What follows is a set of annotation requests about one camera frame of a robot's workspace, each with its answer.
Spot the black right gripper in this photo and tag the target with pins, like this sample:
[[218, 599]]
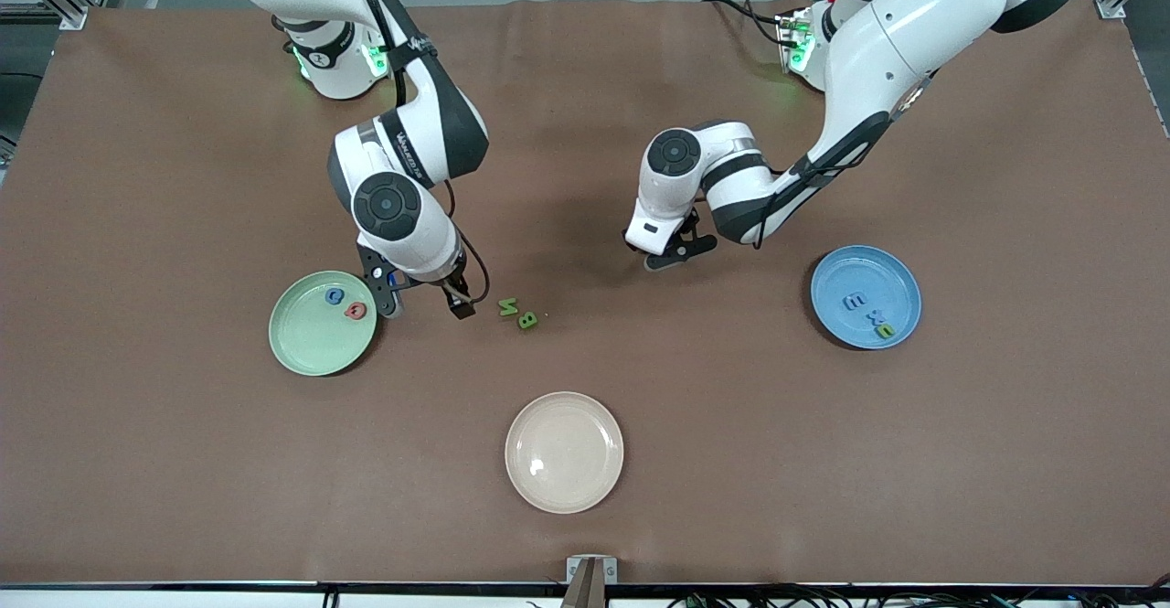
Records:
[[455, 291]]

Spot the green letter N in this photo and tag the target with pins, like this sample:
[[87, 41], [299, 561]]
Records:
[[508, 307], [879, 331]]

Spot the green letter B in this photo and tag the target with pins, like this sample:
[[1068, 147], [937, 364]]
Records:
[[523, 320]]

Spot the red letter Q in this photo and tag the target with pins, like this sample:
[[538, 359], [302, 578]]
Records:
[[348, 312]]

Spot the blue letter C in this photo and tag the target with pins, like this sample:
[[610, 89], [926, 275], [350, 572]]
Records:
[[328, 296]]

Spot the green plate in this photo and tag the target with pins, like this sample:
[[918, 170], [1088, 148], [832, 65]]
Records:
[[311, 343]]

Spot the blue letter m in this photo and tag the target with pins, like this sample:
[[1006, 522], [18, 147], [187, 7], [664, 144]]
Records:
[[847, 302]]

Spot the blue letter x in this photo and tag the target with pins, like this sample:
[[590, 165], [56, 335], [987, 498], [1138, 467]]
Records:
[[875, 317]]

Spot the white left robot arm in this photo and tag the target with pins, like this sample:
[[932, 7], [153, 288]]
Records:
[[914, 32]]

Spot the beige plate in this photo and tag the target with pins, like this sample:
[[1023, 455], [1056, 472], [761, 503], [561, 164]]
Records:
[[564, 453]]

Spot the brown table mat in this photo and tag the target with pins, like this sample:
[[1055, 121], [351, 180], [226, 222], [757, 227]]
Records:
[[585, 133]]

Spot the blue plate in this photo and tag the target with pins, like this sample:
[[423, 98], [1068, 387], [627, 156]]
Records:
[[868, 270]]

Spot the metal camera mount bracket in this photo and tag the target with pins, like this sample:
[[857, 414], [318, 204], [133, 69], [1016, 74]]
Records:
[[591, 581]]

